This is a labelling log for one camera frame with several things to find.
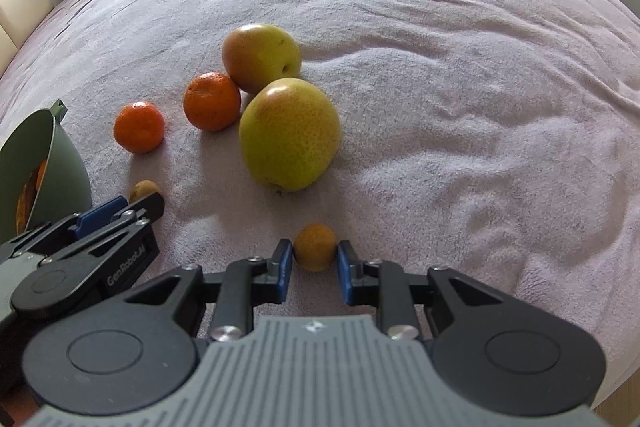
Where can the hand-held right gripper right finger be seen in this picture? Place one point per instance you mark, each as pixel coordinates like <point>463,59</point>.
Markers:
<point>346,274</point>

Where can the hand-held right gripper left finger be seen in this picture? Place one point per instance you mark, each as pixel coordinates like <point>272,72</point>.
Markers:
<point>283,272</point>

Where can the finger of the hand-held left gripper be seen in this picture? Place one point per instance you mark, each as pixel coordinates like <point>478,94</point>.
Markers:
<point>147,209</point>
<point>100,214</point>

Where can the small yellow-brown fruit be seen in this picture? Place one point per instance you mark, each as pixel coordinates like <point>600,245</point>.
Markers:
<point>142,189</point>
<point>314,248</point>

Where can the green colander bowl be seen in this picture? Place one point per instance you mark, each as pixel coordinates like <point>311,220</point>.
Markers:
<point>65,167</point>

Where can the lilac bed blanket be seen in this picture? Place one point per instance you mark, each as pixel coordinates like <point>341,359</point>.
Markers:
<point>425,82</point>

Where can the cream padded headboard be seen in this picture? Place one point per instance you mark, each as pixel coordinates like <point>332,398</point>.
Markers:
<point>22,7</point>

